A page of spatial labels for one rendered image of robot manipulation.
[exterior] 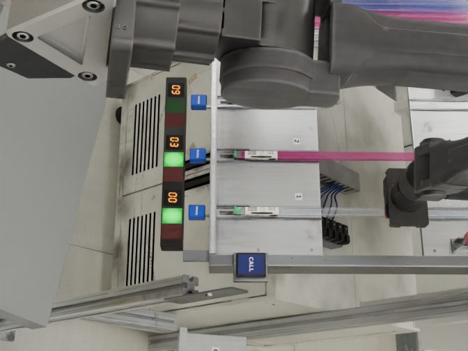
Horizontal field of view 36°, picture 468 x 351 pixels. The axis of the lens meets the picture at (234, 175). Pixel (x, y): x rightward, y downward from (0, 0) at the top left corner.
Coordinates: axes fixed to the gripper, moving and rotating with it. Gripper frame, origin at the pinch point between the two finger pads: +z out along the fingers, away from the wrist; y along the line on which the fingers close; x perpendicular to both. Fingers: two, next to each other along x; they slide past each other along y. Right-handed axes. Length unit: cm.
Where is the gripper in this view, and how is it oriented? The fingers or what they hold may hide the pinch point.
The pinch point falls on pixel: (395, 212)
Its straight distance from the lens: 133.5
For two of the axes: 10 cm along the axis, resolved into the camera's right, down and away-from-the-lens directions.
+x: -10.0, -0.1, -0.2
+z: -0.2, 3.5, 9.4
